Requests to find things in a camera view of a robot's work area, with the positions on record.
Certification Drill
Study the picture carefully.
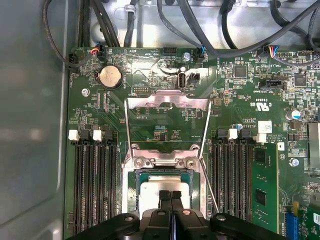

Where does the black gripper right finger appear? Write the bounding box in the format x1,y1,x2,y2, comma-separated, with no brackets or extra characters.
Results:
171,190,288,240

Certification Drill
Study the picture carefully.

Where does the thin metal locking lever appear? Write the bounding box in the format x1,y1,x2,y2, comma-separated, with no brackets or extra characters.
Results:
199,156,221,215

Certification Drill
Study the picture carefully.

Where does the thick black cable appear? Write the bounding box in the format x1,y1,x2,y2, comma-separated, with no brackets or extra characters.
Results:
270,0,320,40
91,0,121,48
123,0,139,48
178,0,320,60
220,0,238,50

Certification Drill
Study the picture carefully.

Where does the CPU socket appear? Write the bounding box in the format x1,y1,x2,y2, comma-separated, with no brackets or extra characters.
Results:
121,143,209,221

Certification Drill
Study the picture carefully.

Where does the internal USB port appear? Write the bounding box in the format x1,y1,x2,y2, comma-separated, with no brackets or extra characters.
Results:
177,71,187,90

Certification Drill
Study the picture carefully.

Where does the green RAM stick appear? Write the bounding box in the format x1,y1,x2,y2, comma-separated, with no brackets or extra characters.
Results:
251,142,280,235

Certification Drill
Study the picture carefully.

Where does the white barcode label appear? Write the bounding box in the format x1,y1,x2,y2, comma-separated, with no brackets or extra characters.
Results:
257,120,273,134

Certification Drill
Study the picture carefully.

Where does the blue expansion slot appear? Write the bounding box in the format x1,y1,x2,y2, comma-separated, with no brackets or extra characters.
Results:
285,211,299,240

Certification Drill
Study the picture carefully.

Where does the silver blue capacitor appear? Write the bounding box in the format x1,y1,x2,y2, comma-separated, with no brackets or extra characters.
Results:
289,109,302,121

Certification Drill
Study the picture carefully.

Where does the metal socket cover frame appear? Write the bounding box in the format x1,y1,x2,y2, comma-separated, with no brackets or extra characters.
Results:
123,89,213,168

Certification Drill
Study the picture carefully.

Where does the black grey PC case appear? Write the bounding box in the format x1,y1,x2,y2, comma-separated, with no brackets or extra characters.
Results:
0,0,320,240

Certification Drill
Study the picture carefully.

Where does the thin braided black cable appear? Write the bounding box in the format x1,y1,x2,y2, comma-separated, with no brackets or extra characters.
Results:
41,0,87,69

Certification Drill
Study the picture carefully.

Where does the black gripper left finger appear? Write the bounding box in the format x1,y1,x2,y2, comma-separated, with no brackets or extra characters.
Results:
65,189,174,240

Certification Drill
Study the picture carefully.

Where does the silver chipset heat sink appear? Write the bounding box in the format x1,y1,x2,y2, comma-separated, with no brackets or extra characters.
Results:
307,121,320,169

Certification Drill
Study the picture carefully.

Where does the green motherboard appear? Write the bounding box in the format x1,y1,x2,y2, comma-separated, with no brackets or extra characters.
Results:
63,46,320,240

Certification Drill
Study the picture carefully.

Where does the round coin battery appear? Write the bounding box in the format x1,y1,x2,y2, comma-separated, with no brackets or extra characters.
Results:
95,64,124,90

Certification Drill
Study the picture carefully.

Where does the silver square CPU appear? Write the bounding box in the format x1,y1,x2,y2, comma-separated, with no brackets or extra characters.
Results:
136,172,193,219

